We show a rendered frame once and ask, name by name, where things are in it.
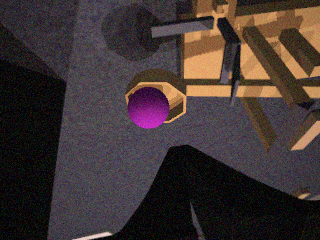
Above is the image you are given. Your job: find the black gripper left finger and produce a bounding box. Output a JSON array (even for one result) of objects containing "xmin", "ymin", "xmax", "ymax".
[{"xmin": 88, "ymin": 146, "xmax": 199, "ymax": 240}]

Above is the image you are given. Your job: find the tan rectangular block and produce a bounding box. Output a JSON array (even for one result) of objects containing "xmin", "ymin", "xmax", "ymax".
[
  {"xmin": 287, "ymin": 112, "xmax": 320, "ymax": 151},
  {"xmin": 292, "ymin": 188, "xmax": 311, "ymax": 199}
]

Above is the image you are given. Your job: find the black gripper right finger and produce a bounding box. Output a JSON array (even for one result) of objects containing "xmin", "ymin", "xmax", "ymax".
[{"xmin": 179, "ymin": 145, "xmax": 320, "ymax": 240}]

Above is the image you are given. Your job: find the purple ball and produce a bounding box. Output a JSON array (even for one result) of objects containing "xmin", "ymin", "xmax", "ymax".
[{"xmin": 128, "ymin": 87, "xmax": 169, "ymax": 129}]

